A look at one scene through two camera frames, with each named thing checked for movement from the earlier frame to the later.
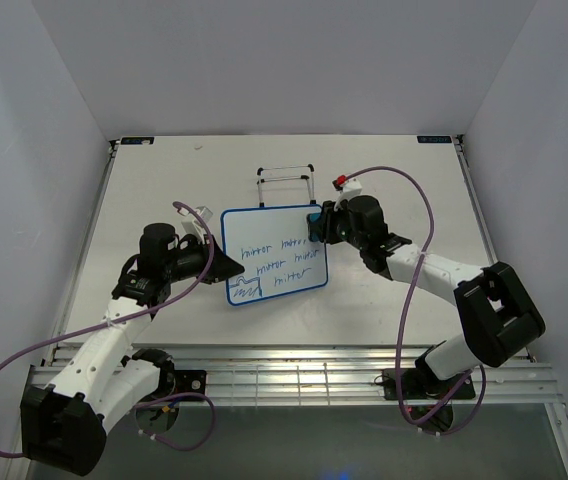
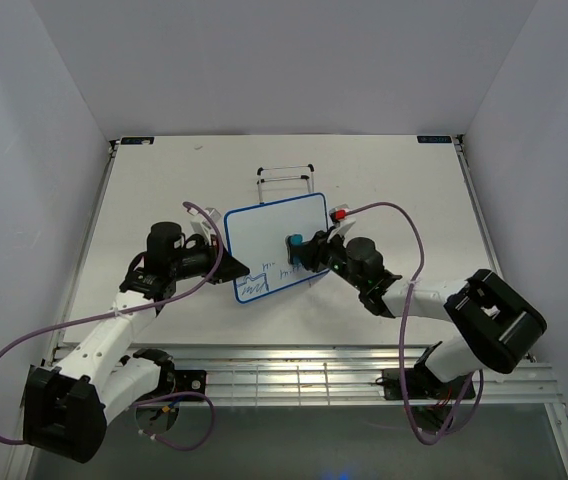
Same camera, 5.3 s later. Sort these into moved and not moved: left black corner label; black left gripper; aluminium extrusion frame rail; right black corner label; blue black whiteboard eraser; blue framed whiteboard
Moved: blue framed whiteboard; blue black whiteboard eraser
Not moved: left black corner label; black left gripper; aluminium extrusion frame rail; right black corner label
